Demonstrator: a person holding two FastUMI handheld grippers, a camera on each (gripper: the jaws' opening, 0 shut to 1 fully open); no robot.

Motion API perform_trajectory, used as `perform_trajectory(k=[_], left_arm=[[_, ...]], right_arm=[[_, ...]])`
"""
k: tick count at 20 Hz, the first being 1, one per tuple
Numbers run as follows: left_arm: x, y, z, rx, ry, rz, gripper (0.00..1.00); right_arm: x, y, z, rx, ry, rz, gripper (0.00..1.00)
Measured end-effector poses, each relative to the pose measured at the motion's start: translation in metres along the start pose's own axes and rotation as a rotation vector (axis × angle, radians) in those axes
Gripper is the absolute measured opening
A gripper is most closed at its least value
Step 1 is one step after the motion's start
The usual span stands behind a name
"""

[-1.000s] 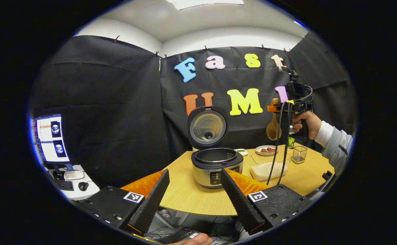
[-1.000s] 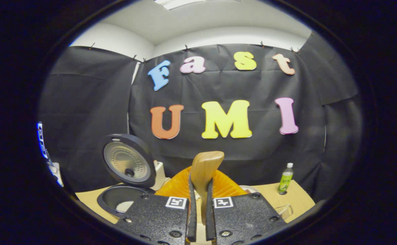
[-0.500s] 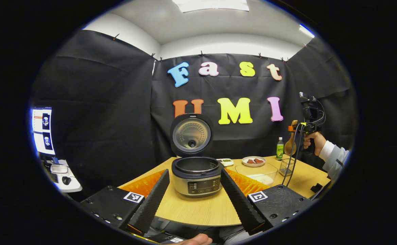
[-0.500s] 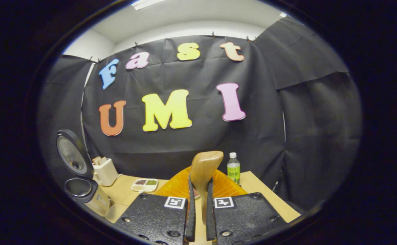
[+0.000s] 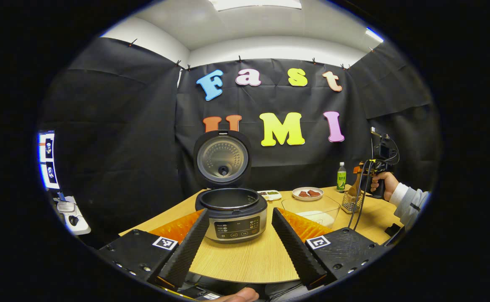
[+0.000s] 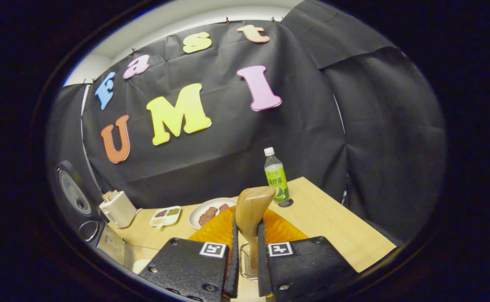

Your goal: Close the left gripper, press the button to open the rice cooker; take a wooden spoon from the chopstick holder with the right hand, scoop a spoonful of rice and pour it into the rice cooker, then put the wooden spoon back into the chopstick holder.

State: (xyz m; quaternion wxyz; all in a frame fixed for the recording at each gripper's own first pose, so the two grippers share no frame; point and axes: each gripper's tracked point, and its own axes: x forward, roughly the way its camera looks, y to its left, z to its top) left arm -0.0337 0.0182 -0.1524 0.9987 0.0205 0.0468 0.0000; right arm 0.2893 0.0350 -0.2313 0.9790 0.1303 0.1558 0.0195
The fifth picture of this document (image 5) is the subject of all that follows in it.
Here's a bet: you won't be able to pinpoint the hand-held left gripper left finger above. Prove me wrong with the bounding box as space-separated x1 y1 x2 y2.
98 208 210 290

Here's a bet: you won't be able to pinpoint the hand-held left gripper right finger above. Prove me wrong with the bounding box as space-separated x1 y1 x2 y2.
271 207 390 291

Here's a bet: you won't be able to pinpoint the wooden spoon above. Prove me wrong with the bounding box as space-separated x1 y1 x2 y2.
347 172 365 198

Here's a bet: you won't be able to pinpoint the black silver rice cooker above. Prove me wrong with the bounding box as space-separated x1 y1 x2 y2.
193 130 268 244

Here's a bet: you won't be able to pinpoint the green drink bottle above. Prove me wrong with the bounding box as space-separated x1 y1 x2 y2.
336 162 347 193

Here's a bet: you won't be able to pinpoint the clear plastic container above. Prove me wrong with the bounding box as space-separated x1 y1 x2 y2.
281 196 341 229

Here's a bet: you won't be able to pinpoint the person's grey trousers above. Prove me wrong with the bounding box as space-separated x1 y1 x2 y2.
270 285 308 301

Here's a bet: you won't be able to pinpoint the white round plate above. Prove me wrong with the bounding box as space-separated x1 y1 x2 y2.
292 187 324 201

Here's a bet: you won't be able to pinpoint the white side desk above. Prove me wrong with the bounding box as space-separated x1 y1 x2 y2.
54 195 91 235

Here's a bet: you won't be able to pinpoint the black backdrop cloth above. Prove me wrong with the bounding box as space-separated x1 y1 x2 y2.
39 37 440 248

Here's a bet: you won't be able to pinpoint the small ceiling light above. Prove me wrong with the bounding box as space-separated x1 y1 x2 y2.
365 27 384 43

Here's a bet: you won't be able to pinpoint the computer monitor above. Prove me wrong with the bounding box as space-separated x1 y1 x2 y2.
37 131 60 190

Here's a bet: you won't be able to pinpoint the long ceiling light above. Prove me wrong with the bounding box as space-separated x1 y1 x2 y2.
209 0 302 12

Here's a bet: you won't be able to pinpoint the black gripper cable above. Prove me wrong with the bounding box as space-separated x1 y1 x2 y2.
348 159 375 230

